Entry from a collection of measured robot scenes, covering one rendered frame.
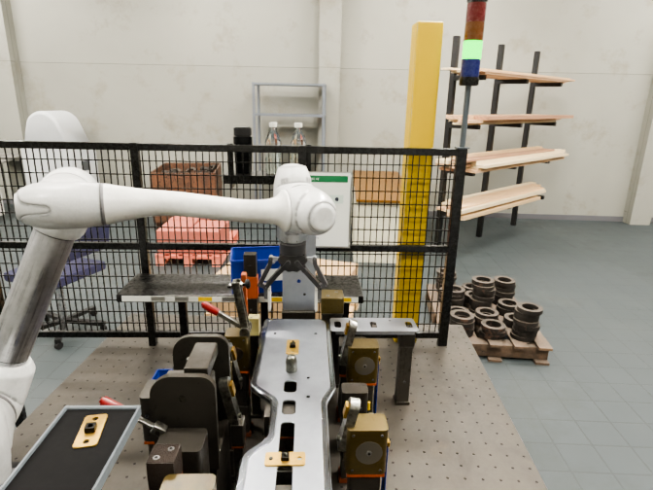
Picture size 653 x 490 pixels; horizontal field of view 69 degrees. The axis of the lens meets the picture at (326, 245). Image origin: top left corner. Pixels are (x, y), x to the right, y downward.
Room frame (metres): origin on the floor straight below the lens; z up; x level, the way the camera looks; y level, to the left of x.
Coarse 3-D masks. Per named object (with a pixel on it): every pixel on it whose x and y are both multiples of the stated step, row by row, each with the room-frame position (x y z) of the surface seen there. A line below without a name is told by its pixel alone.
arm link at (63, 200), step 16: (64, 176) 1.11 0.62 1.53; (16, 192) 1.04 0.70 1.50; (32, 192) 1.02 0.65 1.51; (48, 192) 1.03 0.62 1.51; (64, 192) 1.04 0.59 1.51; (80, 192) 1.05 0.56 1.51; (96, 192) 1.06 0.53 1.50; (16, 208) 1.01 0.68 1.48; (32, 208) 1.01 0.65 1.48; (48, 208) 1.01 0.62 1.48; (64, 208) 1.02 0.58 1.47; (80, 208) 1.03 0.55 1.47; (96, 208) 1.05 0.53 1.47; (32, 224) 1.02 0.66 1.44; (48, 224) 1.02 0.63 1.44; (64, 224) 1.03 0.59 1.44; (80, 224) 1.04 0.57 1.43; (96, 224) 1.06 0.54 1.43
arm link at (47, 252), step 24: (72, 168) 1.21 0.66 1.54; (48, 240) 1.15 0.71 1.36; (72, 240) 1.19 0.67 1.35; (24, 264) 1.14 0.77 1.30; (48, 264) 1.15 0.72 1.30; (24, 288) 1.12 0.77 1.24; (48, 288) 1.15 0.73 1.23; (24, 312) 1.12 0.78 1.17; (0, 336) 1.10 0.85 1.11; (24, 336) 1.12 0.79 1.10; (0, 360) 1.09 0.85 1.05; (24, 360) 1.13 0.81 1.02; (0, 384) 1.06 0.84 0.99; (24, 384) 1.11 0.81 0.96
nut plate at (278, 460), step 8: (272, 456) 0.81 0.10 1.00; (280, 456) 0.81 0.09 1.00; (288, 456) 0.80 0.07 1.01; (296, 456) 0.81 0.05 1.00; (304, 456) 0.81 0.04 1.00; (264, 464) 0.79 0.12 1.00; (272, 464) 0.79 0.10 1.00; (280, 464) 0.79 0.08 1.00; (288, 464) 0.79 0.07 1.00; (296, 464) 0.79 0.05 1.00; (304, 464) 0.79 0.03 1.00
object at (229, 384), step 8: (224, 384) 0.93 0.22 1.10; (232, 384) 0.94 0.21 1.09; (224, 392) 0.92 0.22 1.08; (232, 392) 0.93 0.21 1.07; (224, 400) 0.92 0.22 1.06; (232, 400) 0.93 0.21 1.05; (224, 408) 0.92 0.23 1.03; (232, 408) 0.93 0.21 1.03; (232, 416) 0.93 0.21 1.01; (240, 416) 0.94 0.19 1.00; (232, 424) 0.93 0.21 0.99
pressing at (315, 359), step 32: (288, 320) 1.46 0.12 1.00; (320, 320) 1.46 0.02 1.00; (320, 352) 1.25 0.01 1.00; (256, 384) 1.07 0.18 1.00; (320, 384) 1.08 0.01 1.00; (288, 416) 0.95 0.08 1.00; (320, 416) 0.95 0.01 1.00; (256, 448) 0.83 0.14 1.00; (320, 448) 0.84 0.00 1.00; (256, 480) 0.75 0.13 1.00; (320, 480) 0.75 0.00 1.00
